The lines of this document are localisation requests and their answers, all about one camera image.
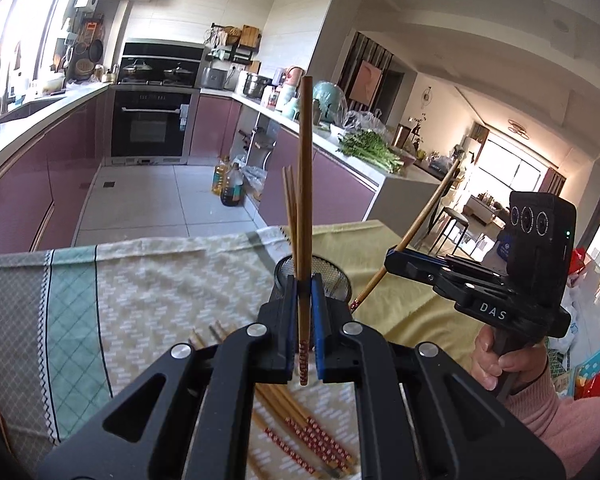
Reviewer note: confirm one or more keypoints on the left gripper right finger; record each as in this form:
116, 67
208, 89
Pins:
420, 414

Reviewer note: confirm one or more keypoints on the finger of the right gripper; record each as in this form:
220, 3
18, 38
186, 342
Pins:
420, 267
473, 275

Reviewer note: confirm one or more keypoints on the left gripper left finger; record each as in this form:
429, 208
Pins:
188, 415

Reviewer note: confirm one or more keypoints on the pink right sleeve forearm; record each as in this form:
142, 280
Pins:
570, 428

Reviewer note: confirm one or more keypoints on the person's right hand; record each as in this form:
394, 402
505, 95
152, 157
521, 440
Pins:
487, 367

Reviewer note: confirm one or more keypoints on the black bar stool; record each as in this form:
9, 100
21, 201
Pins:
454, 230

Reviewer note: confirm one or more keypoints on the yellow cloth mat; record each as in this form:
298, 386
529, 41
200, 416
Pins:
404, 311

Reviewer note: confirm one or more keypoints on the black mesh utensil holder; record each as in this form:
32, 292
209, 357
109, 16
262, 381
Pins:
336, 284

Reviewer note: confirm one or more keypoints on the wooden chopstick red end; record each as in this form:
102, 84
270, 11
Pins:
259, 421
218, 332
196, 340
264, 396
311, 432

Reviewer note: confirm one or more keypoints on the wooden chopstick in holder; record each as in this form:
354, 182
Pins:
285, 175
292, 199

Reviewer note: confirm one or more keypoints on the green leafy vegetables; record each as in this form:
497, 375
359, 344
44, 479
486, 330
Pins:
368, 146

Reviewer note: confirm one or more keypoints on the patterned beige green tablecloth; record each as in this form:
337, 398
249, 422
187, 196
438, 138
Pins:
78, 324

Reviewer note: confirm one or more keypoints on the teal round appliance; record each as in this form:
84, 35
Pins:
333, 102

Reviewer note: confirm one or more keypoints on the dark soy sauce bottle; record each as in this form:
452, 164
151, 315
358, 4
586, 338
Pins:
233, 185

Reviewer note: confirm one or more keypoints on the yellow cooking oil bottle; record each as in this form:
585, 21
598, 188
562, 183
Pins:
219, 173

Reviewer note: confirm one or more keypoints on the pink electric kettle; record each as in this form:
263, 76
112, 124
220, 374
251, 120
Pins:
293, 76

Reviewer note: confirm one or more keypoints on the steel stock pot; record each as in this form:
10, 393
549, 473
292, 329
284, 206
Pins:
255, 85

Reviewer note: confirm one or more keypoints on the black built-in oven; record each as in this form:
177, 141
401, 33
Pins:
152, 125

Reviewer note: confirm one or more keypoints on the hanging black frying pan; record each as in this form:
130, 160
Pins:
95, 51

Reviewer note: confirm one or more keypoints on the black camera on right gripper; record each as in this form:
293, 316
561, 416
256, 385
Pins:
541, 226

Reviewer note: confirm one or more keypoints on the wall spice rack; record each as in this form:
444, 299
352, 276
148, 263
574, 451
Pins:
231, 44

